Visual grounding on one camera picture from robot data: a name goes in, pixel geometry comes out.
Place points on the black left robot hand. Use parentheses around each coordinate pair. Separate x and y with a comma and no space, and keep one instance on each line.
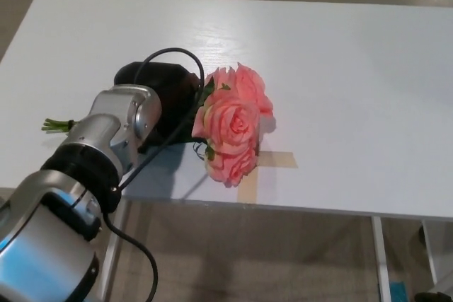
(173,104)

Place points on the pink rose bouquet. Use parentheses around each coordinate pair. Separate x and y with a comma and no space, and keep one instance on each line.
(233,121)

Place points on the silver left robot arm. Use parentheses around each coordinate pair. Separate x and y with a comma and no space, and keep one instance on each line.
(42,231)

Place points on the short beige tape strip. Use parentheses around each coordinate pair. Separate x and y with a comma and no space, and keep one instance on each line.
(279,159)

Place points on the white table leg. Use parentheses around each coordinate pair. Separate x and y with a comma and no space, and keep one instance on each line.
(381,263)
(430,256)
(111,266)

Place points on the blue floor object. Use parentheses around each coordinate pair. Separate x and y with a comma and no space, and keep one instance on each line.
(397,292)

